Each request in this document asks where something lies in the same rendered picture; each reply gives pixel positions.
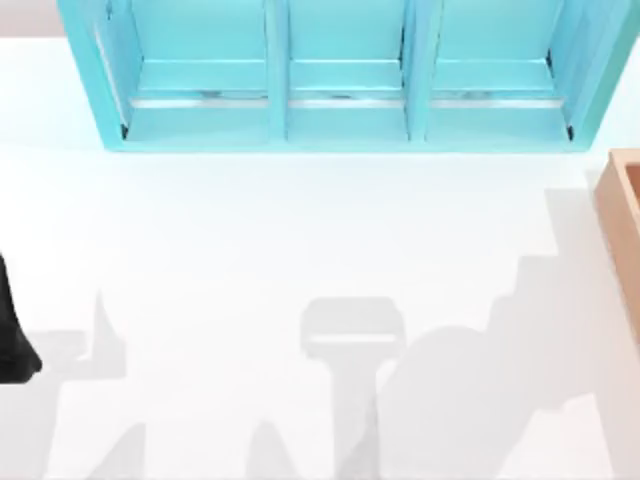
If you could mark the light blue rack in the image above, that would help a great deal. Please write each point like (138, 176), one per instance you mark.
(345, 125)

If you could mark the salmon-coloured shallow box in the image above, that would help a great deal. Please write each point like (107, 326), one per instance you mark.
(617, 220)

